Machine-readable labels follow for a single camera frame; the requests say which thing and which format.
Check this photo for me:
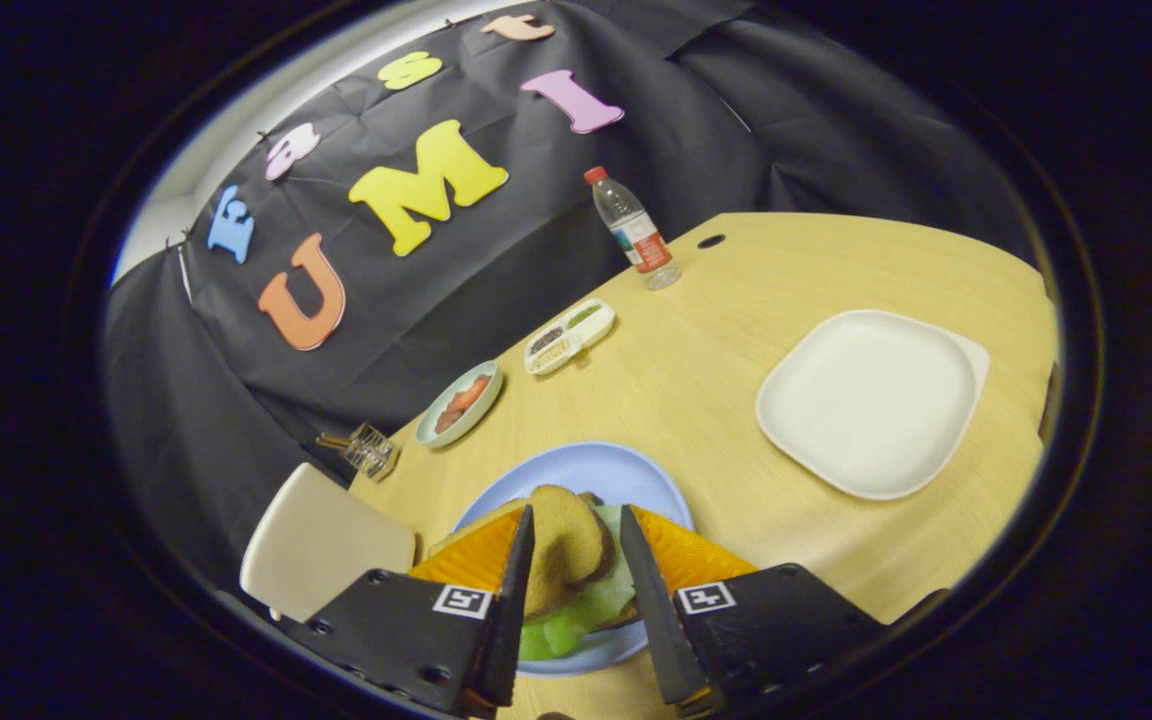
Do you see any white square plate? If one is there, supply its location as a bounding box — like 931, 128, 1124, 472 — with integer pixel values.
756, 309, 991, 501

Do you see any white toaster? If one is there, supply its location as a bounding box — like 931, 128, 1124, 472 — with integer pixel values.
239, 462, 417, 623

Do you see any round-topped brown bread slice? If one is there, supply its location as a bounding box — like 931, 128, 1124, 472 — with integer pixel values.
521, 484, 617, 621

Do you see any green lettuce leaf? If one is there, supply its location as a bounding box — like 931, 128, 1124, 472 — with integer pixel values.
519, 505, 637, 661

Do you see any small wire basket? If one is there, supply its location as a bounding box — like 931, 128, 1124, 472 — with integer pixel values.
316, 421, 400, 481

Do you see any blue round plate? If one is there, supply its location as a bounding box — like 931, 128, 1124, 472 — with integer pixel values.
451, 442, 695, 678

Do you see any clear red-capped water bottle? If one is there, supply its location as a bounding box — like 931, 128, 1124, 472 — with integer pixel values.
583, 166, 682, 291

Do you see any small pale green plate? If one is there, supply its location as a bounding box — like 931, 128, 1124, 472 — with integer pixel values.
415, 360, 505, 449

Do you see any white divided seasoning tray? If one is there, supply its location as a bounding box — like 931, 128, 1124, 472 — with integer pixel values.
523, 298, 617, 376

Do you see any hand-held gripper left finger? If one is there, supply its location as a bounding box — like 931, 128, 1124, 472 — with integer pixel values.
276, 503, 537, 719

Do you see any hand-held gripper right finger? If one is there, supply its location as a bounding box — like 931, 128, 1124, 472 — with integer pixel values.
619, 503, 889, 719

